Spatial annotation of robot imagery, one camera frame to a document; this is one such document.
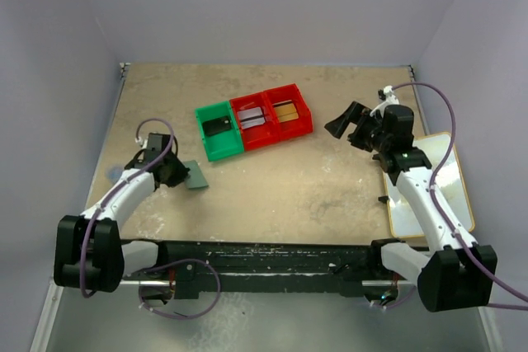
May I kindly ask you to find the middle red plastic bin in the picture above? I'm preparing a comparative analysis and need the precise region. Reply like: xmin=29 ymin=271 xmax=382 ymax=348
xmin=229 ymin=92 xmax=280 ymax=151

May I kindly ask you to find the right red plastic bin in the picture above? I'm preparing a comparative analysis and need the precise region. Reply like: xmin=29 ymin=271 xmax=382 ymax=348
xmin=264 ymin=83 xmax=314 ymax=141

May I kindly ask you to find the gold card in bin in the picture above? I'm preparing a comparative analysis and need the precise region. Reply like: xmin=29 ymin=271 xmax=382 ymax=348
xmin=273 ymin=101 xmax=299 ymax=123

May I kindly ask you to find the black card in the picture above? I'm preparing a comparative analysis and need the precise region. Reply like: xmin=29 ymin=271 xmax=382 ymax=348
xmin=202 ymin=116 xmax=232 ymax=137

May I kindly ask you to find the green plastic bin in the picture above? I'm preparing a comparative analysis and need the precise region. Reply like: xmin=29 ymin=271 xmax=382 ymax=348
xmin=195 ymin=101 xmax=244 ymax=162

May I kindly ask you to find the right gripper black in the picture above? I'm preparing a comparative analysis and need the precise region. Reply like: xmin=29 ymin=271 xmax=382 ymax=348
xmin=326 ymin=101 xmax=390 ymax=153

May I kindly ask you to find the silver card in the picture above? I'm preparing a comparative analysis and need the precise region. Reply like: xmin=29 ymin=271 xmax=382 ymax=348
xmin=237 ymin=107 xmax=266 ymax=129

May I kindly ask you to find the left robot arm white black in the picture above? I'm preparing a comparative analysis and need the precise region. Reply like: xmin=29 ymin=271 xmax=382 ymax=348
xmin=54 ymin=133 xmax=190 ymax=297

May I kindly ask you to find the green card holder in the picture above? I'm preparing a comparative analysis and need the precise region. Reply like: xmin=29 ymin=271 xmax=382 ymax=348
xmin=183 ymin=160 xmax=209 ymax=190

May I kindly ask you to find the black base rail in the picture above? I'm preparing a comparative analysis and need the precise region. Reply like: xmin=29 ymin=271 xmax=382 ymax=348
xmin=119 ymin=238 xmax=417 ymax=299

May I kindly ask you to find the red plastic bin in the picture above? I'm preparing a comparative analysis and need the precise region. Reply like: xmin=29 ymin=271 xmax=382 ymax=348
xmin=229 ymin=92 xmax=280 ymax=151
xmin=264 ymin=83 xmax=314 ymax=141

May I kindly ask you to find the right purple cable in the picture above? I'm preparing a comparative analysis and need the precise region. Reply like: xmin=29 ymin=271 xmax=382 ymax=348
xmin=391 ymin=82 xmax=528 ymax=312

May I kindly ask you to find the white tray with gold rim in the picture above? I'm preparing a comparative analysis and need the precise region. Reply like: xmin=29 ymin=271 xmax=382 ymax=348
xmin=381 ymin=132 xmax=475 ymax=240

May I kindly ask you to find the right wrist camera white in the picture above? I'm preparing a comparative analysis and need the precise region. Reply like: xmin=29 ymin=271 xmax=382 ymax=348
xmin=370 ymin=86 xmax=400 ymax=117

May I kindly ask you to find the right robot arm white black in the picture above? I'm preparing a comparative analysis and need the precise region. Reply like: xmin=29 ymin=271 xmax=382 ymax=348
xmin=324 ymin=101 xmax=497 ymax=312

